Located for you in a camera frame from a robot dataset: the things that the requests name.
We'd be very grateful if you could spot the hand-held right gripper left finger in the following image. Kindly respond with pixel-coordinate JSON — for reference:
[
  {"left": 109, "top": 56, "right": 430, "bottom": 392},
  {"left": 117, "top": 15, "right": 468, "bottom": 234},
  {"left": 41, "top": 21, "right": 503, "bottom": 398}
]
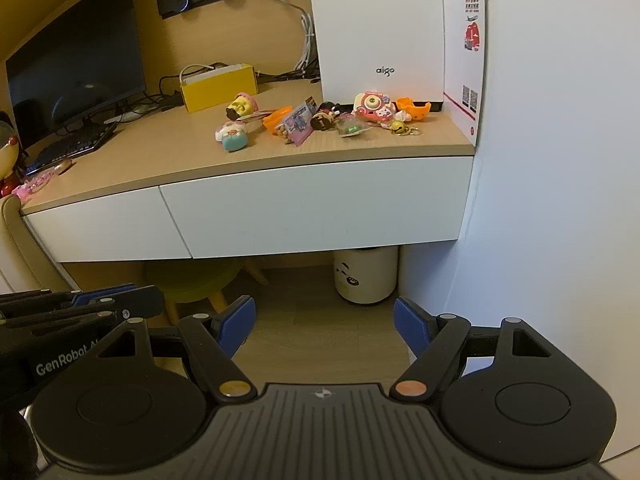
[{"left": 97, "top": 296, "right": 258, "bottom": 402}]

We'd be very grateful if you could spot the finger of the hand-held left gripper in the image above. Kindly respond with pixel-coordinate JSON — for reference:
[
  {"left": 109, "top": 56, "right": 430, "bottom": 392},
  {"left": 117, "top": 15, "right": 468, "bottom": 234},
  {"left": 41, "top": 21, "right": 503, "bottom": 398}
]
[
  {"left": 0, "top": 283, "right": 138, "bottom": 311},
  {"left": 0, "top": 286, "right": 165, "bottom": 333}
]

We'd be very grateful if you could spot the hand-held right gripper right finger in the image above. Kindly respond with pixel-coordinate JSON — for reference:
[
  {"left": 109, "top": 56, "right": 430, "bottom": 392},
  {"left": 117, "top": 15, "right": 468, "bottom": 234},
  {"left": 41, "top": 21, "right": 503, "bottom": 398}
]
[{"left": 390, "top": 296, "right": 551, "bottom": 403}]

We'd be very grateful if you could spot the mint white squishy toy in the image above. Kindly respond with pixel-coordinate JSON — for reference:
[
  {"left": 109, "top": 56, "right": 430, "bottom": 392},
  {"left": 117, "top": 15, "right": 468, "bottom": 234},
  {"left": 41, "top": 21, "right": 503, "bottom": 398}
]
[{"left": 215, "top": 121, "right": 250, "bottom": 154}]

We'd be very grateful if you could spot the clear bag with green toy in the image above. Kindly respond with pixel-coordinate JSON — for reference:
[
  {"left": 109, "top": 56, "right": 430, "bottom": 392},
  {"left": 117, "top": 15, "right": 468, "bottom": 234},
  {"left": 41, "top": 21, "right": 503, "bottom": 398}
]
[{"left": 335, "top": 115, "right": 369, "bottom": 139}]

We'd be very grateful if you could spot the orange plastic piece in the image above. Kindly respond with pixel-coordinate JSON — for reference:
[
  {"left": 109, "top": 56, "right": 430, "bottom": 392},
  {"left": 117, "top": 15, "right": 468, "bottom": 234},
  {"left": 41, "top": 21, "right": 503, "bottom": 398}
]
[{"left": 261, "top": 105, "right": 296, "bottom": 137}]

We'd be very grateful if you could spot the pink purple card pack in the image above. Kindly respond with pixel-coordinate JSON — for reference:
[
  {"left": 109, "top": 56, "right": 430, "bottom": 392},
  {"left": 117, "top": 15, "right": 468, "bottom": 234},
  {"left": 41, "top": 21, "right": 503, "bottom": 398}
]
[{"left": 280, "top": 101, "right": 317, "bottom": 147}]

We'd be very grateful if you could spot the orange plastic container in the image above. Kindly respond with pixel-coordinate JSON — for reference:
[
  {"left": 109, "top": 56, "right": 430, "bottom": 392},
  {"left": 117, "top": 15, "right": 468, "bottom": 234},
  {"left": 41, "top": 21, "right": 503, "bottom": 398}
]
[{"left": 396, "top": 97, "right": 434, "bottom": 122}]

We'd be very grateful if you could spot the yellow face cupcake toy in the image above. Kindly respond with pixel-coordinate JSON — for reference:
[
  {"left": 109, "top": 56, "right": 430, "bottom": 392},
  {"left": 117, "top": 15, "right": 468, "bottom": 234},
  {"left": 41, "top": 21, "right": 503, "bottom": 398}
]
[{"left": 225, "top": 92, "right": 259, "bottom": 122}]

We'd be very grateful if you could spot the pink toy camera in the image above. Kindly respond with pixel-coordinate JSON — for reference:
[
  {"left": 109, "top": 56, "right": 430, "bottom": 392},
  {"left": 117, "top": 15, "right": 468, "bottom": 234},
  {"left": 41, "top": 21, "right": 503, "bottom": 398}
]
[{"left": 352, "top": 91, "right": 397, "bottom": 124}]

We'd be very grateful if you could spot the brown doll figure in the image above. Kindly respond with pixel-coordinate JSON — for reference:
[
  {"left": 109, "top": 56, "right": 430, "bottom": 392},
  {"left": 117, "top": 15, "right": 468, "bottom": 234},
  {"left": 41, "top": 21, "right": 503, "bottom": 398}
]
[{"left": 311, "top": 101, "right": 342, "bottom": 132}]

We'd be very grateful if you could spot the green stool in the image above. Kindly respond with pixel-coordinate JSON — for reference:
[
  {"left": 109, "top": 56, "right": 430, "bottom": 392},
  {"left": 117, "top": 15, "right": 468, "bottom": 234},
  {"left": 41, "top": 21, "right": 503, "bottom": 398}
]
[{"left": 146, "top": 259, "right": 271, "bottom": 326}]

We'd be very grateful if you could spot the narrow white drawer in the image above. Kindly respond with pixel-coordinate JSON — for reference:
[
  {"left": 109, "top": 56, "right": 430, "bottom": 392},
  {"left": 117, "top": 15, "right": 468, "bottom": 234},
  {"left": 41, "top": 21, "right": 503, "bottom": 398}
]
[{"left": 22, "top": 185, "right": 193, "bottom": 264}]

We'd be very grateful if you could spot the beige chair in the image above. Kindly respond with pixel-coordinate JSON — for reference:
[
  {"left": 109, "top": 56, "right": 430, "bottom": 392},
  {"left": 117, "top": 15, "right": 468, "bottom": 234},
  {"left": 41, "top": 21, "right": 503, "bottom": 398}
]
[{"left": 0, "top": 194, "right": 83, "bottom": 295}]

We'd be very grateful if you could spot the pink plastic trinket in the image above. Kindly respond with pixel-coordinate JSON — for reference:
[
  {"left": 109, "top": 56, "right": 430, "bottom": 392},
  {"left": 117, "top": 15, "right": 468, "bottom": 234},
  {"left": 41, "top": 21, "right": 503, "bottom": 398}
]
[{"left": 11, "top": 170, "right": 57, "bottom": 199}]

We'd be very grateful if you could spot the black keyboard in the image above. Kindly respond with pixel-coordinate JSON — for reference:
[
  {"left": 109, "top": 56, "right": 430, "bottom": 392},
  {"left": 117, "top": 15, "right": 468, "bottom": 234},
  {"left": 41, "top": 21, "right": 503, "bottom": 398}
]
[{"left": 25, "top": 121, "right": 119, "bottom": 177}]

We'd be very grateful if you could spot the red white figurine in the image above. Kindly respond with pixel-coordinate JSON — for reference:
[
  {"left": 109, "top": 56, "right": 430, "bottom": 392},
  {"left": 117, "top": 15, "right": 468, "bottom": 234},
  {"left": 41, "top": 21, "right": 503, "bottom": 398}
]
[{"left": 0, "top": 110, "right": 25, "bottom": 199}]

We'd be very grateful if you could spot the yellow cardboard box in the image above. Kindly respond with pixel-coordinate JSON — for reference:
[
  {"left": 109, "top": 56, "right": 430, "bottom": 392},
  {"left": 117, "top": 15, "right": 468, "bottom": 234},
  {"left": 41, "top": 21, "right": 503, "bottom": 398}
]
[{"left": 180, "top": 63, "right": 259, "bottom": 113}]

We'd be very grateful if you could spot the black computer monitor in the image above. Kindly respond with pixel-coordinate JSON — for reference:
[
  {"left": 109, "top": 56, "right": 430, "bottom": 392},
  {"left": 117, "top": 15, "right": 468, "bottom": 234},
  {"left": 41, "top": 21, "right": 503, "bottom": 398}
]
[{"left": 5, "top": 0, "right": 149, "bottom": 148}]

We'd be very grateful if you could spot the white red leaflet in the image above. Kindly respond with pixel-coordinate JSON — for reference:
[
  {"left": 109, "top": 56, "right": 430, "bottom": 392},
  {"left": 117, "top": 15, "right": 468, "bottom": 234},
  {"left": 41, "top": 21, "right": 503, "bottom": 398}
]
[{"left": 443, "top": 0, "right": 489, "bottom": 150}]

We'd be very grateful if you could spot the white computer case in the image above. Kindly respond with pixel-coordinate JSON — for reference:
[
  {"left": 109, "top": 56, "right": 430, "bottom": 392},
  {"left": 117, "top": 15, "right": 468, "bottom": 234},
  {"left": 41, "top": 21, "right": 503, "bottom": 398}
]
[{"left": 305, "top": 0, "right": 446, "bottom": 113}]

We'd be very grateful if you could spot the black cable bundle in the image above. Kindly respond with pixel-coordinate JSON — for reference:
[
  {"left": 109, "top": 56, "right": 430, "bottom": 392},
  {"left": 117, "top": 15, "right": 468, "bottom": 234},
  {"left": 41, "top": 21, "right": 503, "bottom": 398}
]
[{"left": 117, "top": 77, "right": 184, "bottom": 121}]

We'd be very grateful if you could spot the white charging cable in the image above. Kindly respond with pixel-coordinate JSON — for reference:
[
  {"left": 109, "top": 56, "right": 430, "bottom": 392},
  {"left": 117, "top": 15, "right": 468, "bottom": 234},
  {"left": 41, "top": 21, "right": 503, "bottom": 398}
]
[{"left": 179, "top": 63, "right": 229, "bottom": 86}]

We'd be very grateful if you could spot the white power cable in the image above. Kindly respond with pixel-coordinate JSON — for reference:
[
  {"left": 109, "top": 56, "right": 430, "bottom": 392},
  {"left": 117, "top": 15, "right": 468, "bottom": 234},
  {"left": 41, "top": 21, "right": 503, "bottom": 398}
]
[{"left": 257, "top": 0, "right": 321, "bottom": 79}]

